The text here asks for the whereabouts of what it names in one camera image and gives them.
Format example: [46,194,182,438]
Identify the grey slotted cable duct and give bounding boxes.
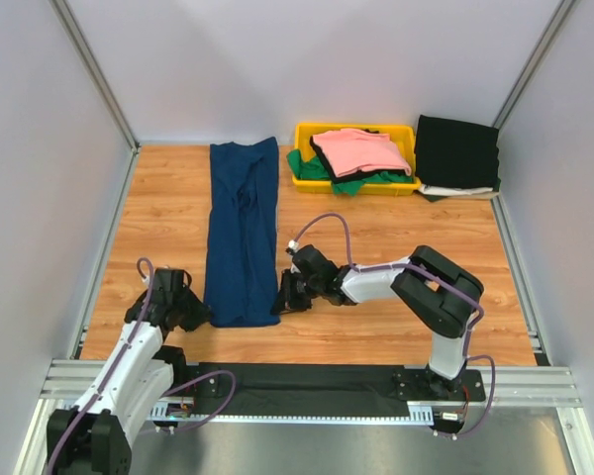
[148,398,436,425]

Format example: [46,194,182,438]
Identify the white folded t shirt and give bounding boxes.
[419,184,493,197]

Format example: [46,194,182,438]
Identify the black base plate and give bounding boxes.
[174,363,486,418]

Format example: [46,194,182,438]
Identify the green t shirt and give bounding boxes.
[286,149,420,197]

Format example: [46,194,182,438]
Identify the navy blue t shirt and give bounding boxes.
[204,137,280,328]

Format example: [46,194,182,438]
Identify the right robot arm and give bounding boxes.
[271,244,484,400]

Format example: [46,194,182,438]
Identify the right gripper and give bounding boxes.
[271,269,324,317]

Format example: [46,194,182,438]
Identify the pink t shirt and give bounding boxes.
[309,128,410,177]

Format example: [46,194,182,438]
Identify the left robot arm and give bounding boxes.
[46,267,211,474]

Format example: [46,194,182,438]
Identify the black folded t shirt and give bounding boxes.
[414,115,499,189]

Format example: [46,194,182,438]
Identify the yellow plastic bin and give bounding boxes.
[287,123,421,196]

